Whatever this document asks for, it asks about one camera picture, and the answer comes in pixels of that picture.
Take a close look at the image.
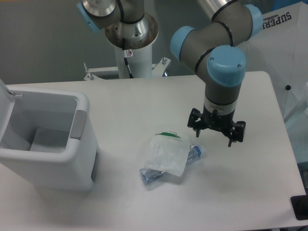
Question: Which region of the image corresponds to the white metal base frame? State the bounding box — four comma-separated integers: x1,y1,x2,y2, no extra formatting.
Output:
83,57,171,81

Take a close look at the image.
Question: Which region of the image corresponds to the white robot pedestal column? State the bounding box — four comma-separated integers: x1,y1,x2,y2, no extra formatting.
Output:
105,13,158,78

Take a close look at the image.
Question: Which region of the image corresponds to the clear plastic bag green strip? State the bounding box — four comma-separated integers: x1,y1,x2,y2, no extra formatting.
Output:
144,131,191,177

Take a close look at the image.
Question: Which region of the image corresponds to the crushed clear plastic bottle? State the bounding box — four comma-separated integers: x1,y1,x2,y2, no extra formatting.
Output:
139,145,206,191

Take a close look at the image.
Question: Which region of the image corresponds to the white superior umbrella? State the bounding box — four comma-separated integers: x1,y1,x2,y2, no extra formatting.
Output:
246,2,308,117

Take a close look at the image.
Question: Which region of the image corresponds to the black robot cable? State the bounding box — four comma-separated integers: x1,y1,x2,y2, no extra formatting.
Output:
121,37,134,79

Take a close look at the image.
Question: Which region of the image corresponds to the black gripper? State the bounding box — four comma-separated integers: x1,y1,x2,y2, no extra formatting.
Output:
187,106,246,147

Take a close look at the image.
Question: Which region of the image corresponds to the white open trash can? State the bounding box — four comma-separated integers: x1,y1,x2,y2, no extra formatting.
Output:
0,83,98,191

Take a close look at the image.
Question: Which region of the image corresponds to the black device at edge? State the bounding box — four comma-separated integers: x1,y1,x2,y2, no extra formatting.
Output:
290,195,308,220

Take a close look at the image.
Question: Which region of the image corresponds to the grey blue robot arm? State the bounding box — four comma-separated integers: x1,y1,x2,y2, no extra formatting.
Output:
77,0,263,143

